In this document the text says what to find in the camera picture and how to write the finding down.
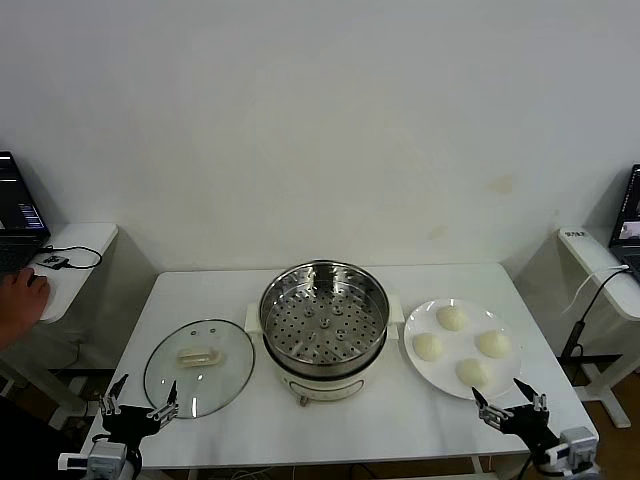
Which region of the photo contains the round white plate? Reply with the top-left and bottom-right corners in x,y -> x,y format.
403,298 -> 524,400

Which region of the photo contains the white side desk with label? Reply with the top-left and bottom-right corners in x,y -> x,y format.
558,227 -> 640,429

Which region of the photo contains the round glass pot lid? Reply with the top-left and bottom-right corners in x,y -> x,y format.
143,318 -> 256,420

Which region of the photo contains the cream electric cooker pot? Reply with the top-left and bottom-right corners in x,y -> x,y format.
244,293 -> 405,407

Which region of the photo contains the person's bare hand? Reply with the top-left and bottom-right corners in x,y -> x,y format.
0,267 -> 52,350

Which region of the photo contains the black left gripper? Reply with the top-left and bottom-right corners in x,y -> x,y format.
98,374 -> 179,444

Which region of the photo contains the thin black hub cable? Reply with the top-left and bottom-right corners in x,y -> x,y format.
39,244 -> 104,271

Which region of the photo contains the white flat cable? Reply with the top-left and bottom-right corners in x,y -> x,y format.
559,266 -> 629,316

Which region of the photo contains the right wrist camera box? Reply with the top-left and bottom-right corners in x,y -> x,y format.
559,427 -> 600,469

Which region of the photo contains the white side desk rounded corner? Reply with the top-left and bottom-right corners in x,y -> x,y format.
0,222 -> 120,426

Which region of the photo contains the black laptop with slim bezel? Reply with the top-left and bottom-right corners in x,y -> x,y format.
0,151 -> 53,274

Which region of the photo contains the black laptop with dark screen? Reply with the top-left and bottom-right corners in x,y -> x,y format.
607,163 -> 640,281

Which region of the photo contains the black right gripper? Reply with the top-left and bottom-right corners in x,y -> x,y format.
471,378 -> 561,454

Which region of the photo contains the white steamed baozi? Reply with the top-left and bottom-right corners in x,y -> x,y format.
436,305 -> 470,332
456,357 -> 494,389
474,330 -> 511,359
412,332 -> 445,361

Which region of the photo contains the perforated stainless steamer basket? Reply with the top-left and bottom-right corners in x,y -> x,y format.
258,258 -> 390,375

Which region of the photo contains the black cable with adapter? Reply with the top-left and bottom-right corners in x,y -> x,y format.
562,269 -> 630,359

